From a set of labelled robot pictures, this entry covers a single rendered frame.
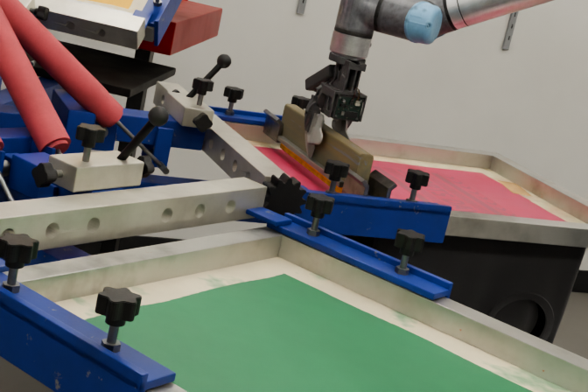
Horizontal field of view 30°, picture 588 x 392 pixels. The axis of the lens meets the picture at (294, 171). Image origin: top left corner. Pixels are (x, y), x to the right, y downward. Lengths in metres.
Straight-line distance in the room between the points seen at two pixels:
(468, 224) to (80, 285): 0.88
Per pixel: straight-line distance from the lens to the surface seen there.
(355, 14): 2.05
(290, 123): 2.26
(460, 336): 1.48
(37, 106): 1.67
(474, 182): 2.47
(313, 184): 2.11
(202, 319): 1.35
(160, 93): 2.32
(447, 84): 4.61
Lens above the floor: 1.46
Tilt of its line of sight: 13 degrees down
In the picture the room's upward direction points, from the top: 12 degrees clockwise
